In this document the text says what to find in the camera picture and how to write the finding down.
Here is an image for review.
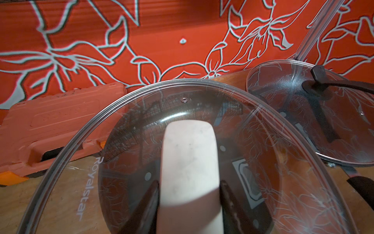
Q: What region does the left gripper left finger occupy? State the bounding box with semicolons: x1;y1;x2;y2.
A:
117;180;159;234

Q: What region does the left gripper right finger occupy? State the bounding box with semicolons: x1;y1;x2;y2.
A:
220;180;257;234

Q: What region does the pan with white-handled lid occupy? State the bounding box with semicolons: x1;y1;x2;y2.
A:
98;94;274;234

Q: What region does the glass lid with white handle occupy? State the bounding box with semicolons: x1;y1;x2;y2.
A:
17;79;357;234

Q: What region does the orange tool case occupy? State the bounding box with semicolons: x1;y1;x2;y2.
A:
1;82;127;186

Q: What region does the glass pot lid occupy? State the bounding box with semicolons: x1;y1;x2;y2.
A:
246;59;374;167

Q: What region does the black frying pan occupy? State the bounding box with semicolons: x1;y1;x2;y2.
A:
246;59;374;211

